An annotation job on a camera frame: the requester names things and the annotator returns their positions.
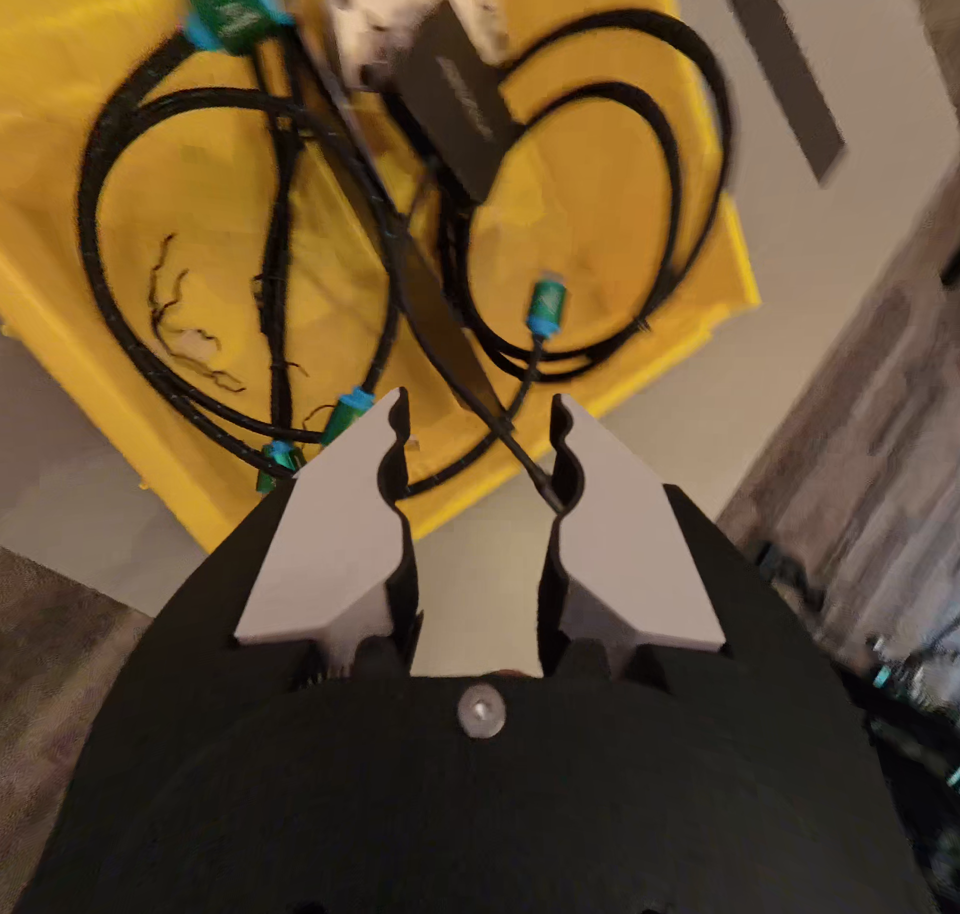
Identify yellow plastic bin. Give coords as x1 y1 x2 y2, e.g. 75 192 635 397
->
0 0 762 555

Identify black hdmi switch box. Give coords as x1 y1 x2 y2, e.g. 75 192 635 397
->
387 7 526 206

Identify white adapter box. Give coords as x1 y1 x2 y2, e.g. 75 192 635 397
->
323 0 504 90

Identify black braided hdmi cable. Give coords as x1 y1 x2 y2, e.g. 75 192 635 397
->
75 0 406 473

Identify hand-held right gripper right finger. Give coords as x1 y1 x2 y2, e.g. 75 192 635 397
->
537 394 729 675

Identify thin dark twist tie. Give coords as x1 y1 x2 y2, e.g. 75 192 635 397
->
147 232 249 393

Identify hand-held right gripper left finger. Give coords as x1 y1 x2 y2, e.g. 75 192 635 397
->
236 389 421 675

